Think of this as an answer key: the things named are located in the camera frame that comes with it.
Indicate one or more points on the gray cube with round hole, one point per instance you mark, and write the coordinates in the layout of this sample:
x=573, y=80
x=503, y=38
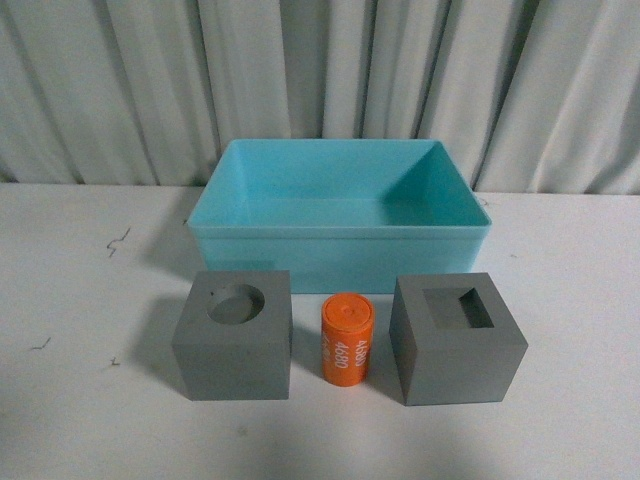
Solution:
x=233, y=340

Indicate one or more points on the orange cylinder with white numbers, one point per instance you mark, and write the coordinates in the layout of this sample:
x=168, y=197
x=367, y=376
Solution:
x=347, y=327

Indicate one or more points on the white pleated curtain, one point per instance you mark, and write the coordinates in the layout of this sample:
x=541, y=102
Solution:
x=528, y=96

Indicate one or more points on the light blue plastic box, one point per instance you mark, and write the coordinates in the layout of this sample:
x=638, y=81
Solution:
x=339, y=215

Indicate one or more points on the gray cube with square hole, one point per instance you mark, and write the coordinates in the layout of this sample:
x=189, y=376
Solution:
x=454, y=339

